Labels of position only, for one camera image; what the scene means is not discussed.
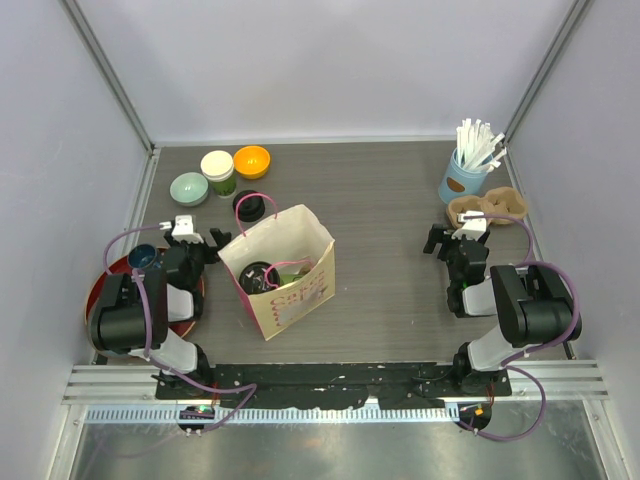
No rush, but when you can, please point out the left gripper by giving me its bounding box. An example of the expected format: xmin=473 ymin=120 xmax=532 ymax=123
xmin=164 ymin=229 xmax=230 ymax=289

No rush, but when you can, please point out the kraft pink paper bag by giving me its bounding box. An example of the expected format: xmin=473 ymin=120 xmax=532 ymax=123
xmin=219 ymin=204 xmax=336 ymax=341

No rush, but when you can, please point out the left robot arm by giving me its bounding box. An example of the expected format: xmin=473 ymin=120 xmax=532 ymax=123
xmin=87 ymin=222 xmax=231 ymax=399

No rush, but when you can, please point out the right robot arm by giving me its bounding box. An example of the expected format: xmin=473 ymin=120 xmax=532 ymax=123
xmin=414 ymin=224 xmax=582 ymax=397

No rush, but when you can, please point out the blue straw holder can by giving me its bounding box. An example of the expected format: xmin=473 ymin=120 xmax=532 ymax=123
xmin=438 ymin=149 xmax=488 ymax=205

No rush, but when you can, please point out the pale green bowl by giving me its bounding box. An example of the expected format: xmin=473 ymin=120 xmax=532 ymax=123
xmin=169 ymin=172 xmax=209 ymax=207

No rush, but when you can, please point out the brown cardboard cup carrier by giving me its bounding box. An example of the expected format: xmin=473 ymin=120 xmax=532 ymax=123
xmin=446 ymin=187 xmax=528 ymax=228

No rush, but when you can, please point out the dark blue ceramic cup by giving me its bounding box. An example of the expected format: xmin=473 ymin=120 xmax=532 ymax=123
xmin=127 ymin=244 xmax=163 ymax=272

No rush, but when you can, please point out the orange bowl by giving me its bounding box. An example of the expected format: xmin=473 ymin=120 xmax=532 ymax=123
xmin=233 ymin=145 xmax=271 ymax=180

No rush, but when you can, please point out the bundle of white straws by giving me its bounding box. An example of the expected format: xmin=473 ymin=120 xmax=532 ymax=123
xmin=453 ymin=118 xmax=507 ymax=174

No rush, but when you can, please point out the red round tray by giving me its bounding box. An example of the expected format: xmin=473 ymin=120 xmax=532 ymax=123
xmin=85 ymin=257 xmax=205 ymax=356

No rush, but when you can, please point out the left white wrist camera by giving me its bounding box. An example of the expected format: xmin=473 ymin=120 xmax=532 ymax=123
xmin=159 ymin=215 xmax=204 ymax=244

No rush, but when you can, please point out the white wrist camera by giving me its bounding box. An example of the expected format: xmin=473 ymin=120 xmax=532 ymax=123
xmin=451 ymin=210 xmax=489 ymax=241
xmin=159 ymin=215 xmax=204 ymax=244

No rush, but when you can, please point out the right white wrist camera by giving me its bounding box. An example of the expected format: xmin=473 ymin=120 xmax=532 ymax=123
xmin=451 ymin=210 xmax=489 ymax=241

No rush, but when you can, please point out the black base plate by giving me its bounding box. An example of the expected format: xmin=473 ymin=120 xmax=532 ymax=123
xmin=153 ymin=362 xmax=512 ymax=410

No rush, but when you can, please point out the aluminium frame rail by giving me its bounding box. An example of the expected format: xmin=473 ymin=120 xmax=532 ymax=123
xmin=63 ymin=360 xmax=608 ymax=430

